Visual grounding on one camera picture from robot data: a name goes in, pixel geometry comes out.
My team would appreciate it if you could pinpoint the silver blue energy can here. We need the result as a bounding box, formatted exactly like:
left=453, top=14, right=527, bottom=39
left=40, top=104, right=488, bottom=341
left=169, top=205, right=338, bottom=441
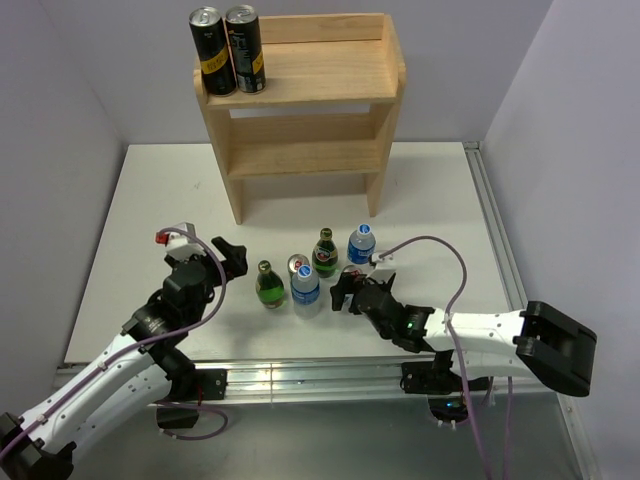
left=340, top=264, right=366, bottom=283

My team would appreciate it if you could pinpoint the clear water bottle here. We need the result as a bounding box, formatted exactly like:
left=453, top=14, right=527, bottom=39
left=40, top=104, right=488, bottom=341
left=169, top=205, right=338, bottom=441
left=291, top=264, right=320, bottom=319
left=347, top=223, right=376, bottom=266

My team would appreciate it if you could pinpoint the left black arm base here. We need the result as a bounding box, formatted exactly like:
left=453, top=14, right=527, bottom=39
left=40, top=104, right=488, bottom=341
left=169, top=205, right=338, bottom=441
left=153, top=347, right=228, bottom=441

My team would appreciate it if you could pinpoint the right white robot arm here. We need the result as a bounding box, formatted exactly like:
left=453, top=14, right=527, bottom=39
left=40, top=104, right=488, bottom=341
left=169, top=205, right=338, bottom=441
left=330, top=272, right=597, bottom=397

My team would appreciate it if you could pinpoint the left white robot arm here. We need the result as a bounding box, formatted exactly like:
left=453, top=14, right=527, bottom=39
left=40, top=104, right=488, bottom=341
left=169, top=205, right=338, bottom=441
left=1, top=227, right=248, bottom=479

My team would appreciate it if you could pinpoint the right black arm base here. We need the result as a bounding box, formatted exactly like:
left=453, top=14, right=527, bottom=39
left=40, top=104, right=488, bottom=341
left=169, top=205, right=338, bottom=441
left=399, top=361, right=468, bottom=423

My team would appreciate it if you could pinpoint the wooden three-tier shelf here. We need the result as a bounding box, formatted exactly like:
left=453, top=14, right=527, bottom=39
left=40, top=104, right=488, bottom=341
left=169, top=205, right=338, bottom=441
left=193, top=13, right=407, bottom=224

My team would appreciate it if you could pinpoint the right green glass bottle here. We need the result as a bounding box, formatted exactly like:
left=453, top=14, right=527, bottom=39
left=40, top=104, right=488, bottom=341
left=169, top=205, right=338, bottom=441
left=312, top=227, right=338, bottom=278

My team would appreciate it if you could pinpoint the green glass bottle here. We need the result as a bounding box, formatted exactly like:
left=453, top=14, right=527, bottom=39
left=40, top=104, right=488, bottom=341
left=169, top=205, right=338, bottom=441
left=256, top=260, right=285, bottom=309
left=312, top=227, right=338, bottom=278

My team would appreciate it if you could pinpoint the left green glass bottle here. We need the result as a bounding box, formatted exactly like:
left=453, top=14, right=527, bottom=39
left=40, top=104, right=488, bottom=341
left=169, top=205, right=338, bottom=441
left=256, top=260, right=285, bottom=309

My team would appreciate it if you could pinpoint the rear silver red-tab can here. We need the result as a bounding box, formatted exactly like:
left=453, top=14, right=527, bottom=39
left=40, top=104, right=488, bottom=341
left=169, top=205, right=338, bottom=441
left=287, top=253, right=310, bottom=279

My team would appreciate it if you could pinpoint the left black yellow can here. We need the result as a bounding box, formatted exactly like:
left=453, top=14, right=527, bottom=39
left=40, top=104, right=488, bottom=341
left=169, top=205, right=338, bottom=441
left=189, top=6, right=237, bottom=96

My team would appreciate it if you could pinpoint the black yellow can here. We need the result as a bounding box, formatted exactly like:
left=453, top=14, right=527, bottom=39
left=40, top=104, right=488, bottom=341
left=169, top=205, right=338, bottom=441
left=189, top=6, right=237, bottom=96
left=225, top=5, right=266, bottom=94

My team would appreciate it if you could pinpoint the right black yellow can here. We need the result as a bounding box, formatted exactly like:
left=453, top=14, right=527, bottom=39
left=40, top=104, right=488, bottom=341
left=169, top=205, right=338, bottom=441
left=225, top=5, right=266, bottom=94

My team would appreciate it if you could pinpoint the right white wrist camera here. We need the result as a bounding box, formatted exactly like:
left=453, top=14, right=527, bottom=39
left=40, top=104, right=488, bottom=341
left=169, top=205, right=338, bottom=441
left=368, top=251, right=397, bottom=278

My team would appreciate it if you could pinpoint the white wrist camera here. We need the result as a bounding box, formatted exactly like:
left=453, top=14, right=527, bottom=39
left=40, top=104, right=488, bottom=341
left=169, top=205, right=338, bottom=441
left=368, top=251, right=397, bottom=278
left=154, top=232, right=202, bottom=261

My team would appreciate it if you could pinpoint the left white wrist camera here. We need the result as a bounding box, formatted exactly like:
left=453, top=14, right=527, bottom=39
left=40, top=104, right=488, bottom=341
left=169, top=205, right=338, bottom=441
left=154, top=232, right=202, bottom=261

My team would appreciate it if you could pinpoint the aluminium front rail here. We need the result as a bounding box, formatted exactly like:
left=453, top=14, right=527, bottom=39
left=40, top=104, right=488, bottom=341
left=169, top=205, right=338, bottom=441
left=53, top=349, right=571, bottom=405

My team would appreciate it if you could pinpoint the aluminium rail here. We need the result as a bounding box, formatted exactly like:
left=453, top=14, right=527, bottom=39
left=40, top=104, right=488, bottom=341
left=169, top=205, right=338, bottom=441
left=463, top=142, right=527, bottom=311
left=53, top=349, right=571, bottom=405

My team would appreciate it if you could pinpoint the aluminium right rail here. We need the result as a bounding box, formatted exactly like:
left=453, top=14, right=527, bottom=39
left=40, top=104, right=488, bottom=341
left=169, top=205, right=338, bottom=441
left=463, top=142, right=527, bottom=311

